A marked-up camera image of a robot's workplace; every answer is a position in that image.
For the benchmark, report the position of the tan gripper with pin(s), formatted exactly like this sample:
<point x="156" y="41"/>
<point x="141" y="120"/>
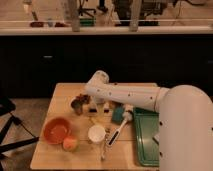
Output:
<point x="98" y="100"/>

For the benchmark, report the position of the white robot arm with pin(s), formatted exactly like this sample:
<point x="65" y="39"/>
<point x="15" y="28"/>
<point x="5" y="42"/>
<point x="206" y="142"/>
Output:
<point x="185" y="119"/>

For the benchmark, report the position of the orange red bowl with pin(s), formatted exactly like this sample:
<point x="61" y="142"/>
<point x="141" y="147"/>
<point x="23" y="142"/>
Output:
<point x="56" y="130"/>

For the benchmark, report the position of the yellow banana piece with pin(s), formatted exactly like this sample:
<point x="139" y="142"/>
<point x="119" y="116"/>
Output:
<point x="95" y="120"/>

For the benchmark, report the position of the teal green sponge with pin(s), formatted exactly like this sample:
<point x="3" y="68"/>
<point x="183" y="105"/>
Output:
<point x="117" y="115"/>

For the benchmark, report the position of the white cup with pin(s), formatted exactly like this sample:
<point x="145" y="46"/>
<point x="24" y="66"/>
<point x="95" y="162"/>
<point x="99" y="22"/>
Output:
<point x="96" y="134"/>

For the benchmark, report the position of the metal fork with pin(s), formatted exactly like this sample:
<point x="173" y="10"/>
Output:
<point x="103" y="151"/>

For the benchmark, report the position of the peach apple fruit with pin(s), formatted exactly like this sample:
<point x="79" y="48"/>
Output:
<point x="70" y="143"/>

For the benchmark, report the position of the green tray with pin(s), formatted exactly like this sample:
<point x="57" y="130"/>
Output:
<point x="146" y="127"/>

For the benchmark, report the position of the grey folded cloth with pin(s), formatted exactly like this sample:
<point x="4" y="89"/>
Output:
<point x="156" y="138"/>

